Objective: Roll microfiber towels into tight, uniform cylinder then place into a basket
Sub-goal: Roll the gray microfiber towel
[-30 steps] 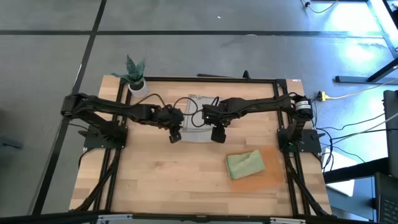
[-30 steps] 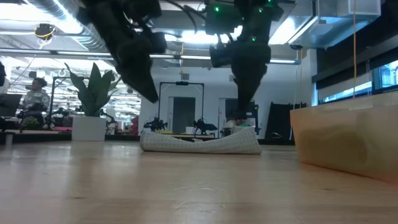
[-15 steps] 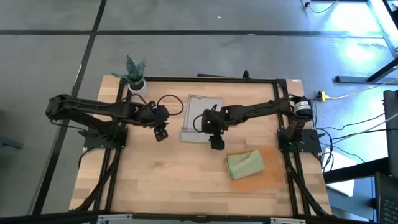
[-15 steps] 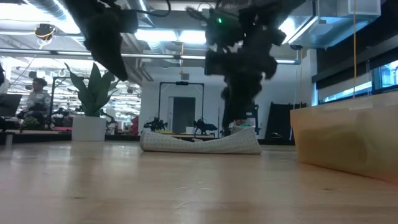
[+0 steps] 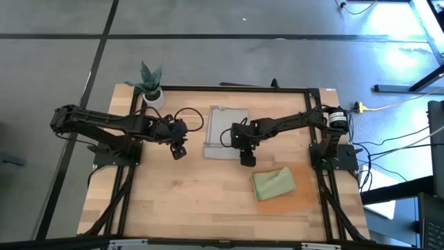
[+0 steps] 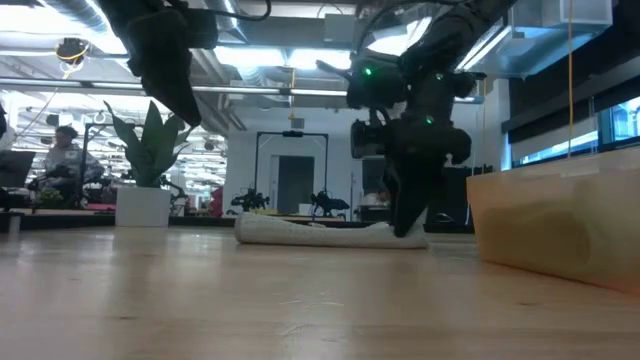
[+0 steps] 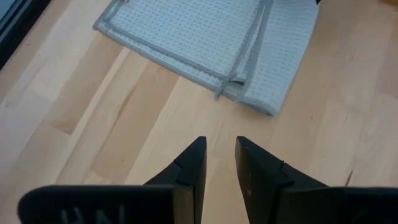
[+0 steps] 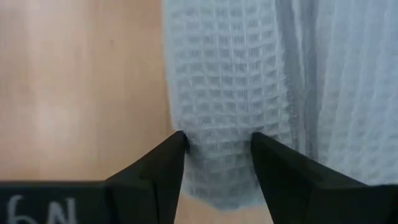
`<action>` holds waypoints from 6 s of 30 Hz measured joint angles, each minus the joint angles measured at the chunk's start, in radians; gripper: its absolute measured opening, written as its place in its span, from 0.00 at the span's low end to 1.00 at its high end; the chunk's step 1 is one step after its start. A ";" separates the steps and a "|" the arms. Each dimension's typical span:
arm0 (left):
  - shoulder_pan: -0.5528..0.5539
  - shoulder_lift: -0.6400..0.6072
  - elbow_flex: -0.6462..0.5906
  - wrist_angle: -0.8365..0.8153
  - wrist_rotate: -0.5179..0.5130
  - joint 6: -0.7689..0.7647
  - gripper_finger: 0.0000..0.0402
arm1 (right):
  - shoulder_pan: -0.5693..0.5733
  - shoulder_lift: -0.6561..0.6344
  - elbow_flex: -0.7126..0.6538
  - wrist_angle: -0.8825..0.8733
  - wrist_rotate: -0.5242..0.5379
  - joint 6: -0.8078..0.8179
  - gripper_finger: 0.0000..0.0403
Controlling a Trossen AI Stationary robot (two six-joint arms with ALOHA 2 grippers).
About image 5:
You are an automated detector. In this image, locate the grey waffle-weave towel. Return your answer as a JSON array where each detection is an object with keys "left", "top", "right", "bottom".
[{"left": 203, "top": 105, "right": 250, "bottom": 160}]

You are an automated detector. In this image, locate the green microfiber towel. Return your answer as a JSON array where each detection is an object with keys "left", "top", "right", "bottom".
[{"left": 251, "top": 166, "right": 298, "bottom": 201}]

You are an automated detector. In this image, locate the orange translucent plastic basket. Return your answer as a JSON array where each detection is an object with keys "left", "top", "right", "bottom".
[{"left": 251, "top": 161, "right": 320, "bottom": 215}]

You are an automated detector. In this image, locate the green plant in white pot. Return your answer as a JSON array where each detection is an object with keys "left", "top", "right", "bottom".
[{"left": 124, "top": 61, "right": 167, "bottom": 110}]

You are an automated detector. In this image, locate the black desk beam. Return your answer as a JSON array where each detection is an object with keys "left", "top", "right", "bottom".
[{"left": 360, "top": 175, "right": 434, "bottom": 206}]

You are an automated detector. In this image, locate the black crossbar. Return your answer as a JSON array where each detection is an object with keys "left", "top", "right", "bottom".
[{"left": 0, "top": 235, "right": 444, "bottom": 250}]

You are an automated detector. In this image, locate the black chair leg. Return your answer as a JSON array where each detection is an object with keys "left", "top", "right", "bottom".
[{"left": 0, "top": 151, "right": 27, "bottom": 167}]

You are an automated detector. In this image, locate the dark grey computer tower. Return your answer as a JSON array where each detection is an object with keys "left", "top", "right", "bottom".
[{"left": 427, "top": 100, "right": 444, "bottom": 199}]

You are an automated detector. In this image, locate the black laptop keyboard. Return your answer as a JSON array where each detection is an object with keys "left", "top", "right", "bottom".
[{"left": 417, "top": 192, "right": 444, "bottom": 250}]

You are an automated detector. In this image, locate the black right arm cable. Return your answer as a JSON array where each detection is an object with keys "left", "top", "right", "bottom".
[{"left": 219, "top": 127, "right": 234, "bottom": 149}]

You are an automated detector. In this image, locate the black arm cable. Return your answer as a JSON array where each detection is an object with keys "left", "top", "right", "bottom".
[
  {"left": 219, "top": 127, "right": 234, "bottom": 149},
  {"left": 173, "top": 106, "right": 205, "bottom": 133}
]

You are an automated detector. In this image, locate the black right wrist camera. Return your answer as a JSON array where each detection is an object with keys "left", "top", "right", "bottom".
[{"left": 239, "top": 149, "right": 258, "bottom": 168}]

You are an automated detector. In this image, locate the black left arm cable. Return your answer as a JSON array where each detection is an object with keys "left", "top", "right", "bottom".
[{"left": 173, "top": 106, "right": 205, "bottom": 133}]

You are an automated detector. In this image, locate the black aluminium table frame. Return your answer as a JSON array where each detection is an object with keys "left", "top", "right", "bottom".
[{"left": 78, "top": 85, "right": 371, "bottom": 244}]

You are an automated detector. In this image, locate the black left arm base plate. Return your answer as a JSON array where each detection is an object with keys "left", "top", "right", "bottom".
[{"left": 86, "top": 137, "right": 144, "bottom": 167}]

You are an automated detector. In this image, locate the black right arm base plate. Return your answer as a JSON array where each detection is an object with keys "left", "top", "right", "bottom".
[{"left": 309, "top": 142, "right": 364, "bottom": 172}]

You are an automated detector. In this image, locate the silver metal bracket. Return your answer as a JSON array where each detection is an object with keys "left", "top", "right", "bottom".
[
  {"left": 109, "top": 238, "right": 149, "bottom": 248},
  {"left": 300, "top": 242, "right": 341, "bottom": 250}
]

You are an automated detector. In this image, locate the yellow extension cord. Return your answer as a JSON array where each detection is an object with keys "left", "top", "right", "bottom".
[{"left": 353, "top": 86, "right": 444, "bottom": 114}]

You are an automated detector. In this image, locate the black floor cable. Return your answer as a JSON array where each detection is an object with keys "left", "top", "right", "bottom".
[{"left": 341, "top": 110, "right": 431, "bottom": 164}]

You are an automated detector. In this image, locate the black desk frame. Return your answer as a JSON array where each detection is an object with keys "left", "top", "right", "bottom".
[{"left": 373, "top": 0, "right": 444, "bottom": 94}]

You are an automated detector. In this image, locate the cable with black plug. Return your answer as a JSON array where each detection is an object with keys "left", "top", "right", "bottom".
[{"left": 334, "top": 0, "right": 378, "bottom": 16}]

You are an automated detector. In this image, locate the grey floor cable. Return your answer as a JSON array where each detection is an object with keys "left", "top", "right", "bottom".
[{"left": 367, "top": 124, "right": 444, "bottom": 157}]

